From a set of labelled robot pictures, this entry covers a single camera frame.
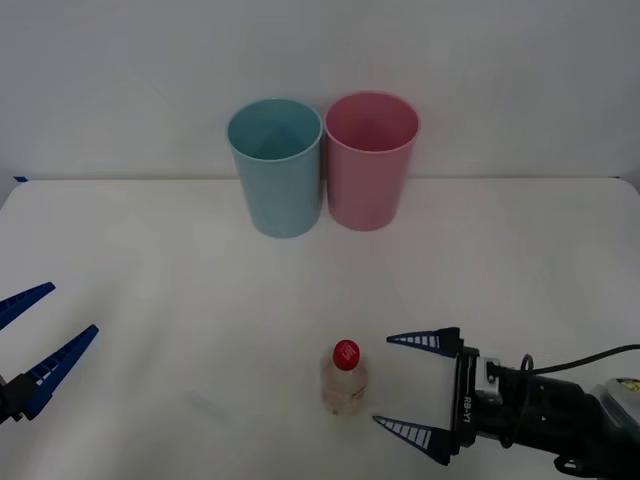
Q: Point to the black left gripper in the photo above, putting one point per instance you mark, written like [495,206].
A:
[7,400]

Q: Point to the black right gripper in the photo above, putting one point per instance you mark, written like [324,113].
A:
[465,400]

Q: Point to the clear bottle with red cap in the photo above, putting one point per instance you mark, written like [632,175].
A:
[344,387]

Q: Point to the pink plastic bin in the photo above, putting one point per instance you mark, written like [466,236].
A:
[367,190]

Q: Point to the pale blue plastic bin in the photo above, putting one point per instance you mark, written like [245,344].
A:
[280,195]

